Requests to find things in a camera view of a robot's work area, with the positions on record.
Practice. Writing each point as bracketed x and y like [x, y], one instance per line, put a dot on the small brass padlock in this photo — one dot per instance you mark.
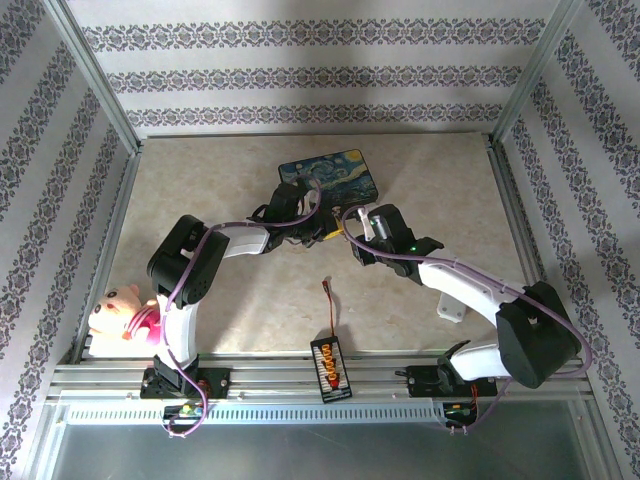
[336, 233]

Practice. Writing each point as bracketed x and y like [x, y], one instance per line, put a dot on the starry night painted box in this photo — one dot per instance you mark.
[335, 172]

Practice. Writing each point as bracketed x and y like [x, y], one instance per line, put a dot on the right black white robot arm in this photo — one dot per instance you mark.
[535, 340]

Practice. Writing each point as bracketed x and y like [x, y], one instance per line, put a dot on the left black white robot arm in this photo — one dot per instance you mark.
[185, 260]

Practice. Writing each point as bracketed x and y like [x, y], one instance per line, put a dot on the white printed stand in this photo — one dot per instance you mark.
[450, 310]

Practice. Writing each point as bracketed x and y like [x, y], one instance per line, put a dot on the black parallel charging board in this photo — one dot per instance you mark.
[331, 370]

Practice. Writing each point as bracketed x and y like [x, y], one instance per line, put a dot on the aluminium front rails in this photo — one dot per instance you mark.
[280, 375]

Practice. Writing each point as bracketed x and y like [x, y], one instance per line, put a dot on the pink plush toy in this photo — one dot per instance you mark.
[125, 312]

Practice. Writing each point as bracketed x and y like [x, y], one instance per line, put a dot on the grey metal sheet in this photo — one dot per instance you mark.
[320, 452]

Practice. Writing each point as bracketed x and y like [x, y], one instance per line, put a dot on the aluminium side rail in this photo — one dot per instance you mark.
[520, 215]

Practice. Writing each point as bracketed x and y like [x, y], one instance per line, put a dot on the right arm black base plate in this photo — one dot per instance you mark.
[420, 385]

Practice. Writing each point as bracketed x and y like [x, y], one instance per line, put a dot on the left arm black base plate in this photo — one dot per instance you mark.
[220, 382]

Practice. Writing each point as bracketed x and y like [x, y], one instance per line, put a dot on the aluminium frame post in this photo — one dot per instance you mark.
[530, 75]
[95, 80]

